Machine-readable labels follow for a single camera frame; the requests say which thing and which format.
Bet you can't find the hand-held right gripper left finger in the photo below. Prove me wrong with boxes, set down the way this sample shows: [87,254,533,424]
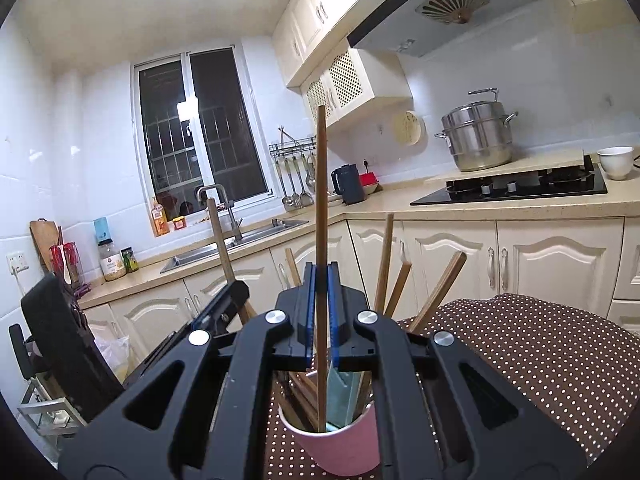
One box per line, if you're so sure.
[57,261,317,480]

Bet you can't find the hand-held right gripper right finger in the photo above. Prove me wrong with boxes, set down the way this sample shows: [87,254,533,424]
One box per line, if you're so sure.
[327,261,588,480]

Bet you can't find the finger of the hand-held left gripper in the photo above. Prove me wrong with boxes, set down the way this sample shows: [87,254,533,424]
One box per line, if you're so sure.
[125,281,252,392]

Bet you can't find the bunch of wooden chopsticks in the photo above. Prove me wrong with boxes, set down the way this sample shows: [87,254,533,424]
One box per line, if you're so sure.
[207,199,468,433]

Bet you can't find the light blue chopstick tray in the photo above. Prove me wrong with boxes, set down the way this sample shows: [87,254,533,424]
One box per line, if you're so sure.
[327,367,373,431]

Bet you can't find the long dark brown chopstick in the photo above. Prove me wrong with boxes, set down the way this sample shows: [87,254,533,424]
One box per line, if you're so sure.
[315,105,331,433]

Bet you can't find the pink cup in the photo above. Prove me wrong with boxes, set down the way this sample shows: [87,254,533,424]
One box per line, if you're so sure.
[276,367,379,477]

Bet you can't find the stainless steel sink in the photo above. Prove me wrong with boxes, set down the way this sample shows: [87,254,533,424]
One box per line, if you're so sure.
[160,217,311,275]

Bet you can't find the white plastic bag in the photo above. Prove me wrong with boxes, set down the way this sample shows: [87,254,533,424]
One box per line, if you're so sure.
[92,335,133,381]

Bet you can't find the red kitchen tool set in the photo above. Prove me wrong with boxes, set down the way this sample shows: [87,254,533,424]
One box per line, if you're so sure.
[49,241,81,288]

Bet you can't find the clear jar with label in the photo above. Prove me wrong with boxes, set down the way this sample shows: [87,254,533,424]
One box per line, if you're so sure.
[97,240,127,282]

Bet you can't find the grey kitchen faucet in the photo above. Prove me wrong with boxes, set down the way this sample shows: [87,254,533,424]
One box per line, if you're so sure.
[196,184,244,242]

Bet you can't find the wooden cutting board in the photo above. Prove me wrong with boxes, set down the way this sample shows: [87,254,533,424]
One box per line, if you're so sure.
[29,218,61,273]

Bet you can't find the orange bottle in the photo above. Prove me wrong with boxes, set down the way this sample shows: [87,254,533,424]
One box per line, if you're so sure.
[150,196,171,237]

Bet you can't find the black electric kettle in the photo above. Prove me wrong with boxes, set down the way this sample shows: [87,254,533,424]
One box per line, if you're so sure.
[331,163,366,206]

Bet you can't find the round cream steamer tray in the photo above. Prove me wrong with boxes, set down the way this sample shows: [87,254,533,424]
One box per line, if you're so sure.
[392,110,427,147]

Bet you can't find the brown polka dot tablecloth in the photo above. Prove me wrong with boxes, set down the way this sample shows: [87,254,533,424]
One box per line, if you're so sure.
[262,292,640,480]

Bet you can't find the dark sliding window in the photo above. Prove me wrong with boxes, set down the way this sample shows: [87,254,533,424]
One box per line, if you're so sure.
[131,47,273,211]

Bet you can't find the steel steamer pot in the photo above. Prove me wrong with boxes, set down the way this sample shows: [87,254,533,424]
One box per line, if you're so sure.
[434,88,519,172]

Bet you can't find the small lattice door cabinet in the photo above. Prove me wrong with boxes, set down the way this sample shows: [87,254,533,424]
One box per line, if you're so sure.
[300,37,413,128]

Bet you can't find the black gas cooktop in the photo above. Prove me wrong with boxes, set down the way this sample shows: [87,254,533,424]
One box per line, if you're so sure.
[409,155,608,207]

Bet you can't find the light wooden board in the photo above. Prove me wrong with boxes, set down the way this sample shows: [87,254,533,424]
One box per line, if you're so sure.
[425,149,586,188]

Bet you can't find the black range hood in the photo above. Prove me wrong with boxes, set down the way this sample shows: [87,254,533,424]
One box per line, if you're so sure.
[347,0,576,58]

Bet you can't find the white bowl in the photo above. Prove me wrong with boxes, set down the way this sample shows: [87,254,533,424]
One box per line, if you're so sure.
[596,146,635,181]

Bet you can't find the metal frame shelf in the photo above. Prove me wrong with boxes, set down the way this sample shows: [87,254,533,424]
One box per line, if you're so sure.
[17,370,86,441]

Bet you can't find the wall utensil rack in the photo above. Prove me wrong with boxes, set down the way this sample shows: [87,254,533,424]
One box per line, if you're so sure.
[268,137,318,158]

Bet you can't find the cream upper wall cabinets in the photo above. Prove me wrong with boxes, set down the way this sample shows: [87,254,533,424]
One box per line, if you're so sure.
[272,0,416,88]

